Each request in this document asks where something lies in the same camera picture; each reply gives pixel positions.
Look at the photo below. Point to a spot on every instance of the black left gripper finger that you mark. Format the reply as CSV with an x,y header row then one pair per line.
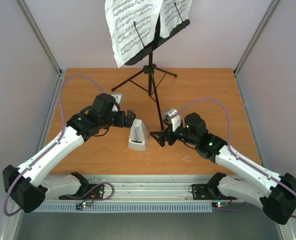
x,y
128,122
131,114

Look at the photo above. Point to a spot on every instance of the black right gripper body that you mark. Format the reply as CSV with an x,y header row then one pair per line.
x,y
168,136

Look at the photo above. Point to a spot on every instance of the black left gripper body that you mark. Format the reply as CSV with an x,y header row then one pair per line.
x,y
120,123

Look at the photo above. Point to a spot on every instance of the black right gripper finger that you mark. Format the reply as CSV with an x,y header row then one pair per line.
x,y
158,133
160,140

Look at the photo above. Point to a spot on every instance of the white grey metronome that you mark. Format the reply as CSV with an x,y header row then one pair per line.
x,y
138,137

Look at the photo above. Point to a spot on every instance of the black tripod music stand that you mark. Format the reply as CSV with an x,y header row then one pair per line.
x,y
151,67

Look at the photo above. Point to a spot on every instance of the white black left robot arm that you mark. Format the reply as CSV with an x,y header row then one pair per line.
x,y
23,184

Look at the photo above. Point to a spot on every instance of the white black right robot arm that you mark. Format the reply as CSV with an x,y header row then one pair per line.
x,y
270,191

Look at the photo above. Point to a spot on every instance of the left white sheet music page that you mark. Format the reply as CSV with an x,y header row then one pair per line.
x,y
132,25

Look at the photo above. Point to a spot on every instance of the white sheet music page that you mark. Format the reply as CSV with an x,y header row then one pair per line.
x,y
173,13
132,25

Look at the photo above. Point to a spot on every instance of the right white sheet music page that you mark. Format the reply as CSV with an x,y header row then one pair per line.
x,y
173,13

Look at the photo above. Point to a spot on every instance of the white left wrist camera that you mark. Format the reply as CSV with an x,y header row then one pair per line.
x,y
119,100

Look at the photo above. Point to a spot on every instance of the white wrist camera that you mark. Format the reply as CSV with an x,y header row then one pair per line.
x,y
174,117
119,100

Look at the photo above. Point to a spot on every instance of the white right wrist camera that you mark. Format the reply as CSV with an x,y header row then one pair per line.
x,y
174,117

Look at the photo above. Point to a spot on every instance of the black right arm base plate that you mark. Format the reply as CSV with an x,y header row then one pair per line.
x,y
205,192

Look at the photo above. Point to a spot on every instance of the aluminium front frame rails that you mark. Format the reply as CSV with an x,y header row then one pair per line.
x,y
129,187

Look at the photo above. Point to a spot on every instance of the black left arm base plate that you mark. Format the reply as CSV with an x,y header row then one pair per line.
x,y
86,192

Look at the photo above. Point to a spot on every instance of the grey slotted cable duct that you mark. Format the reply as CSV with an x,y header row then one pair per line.
x,y
123,207

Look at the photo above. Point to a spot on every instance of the left aluminium corner post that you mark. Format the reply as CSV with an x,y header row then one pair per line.
x,y
33,24

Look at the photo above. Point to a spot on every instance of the aluminium corner post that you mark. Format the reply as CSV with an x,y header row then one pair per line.
x,y
257,33
33,24

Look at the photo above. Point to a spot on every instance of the right aluminium corner post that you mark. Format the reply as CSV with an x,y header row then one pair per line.
x,y
257,33

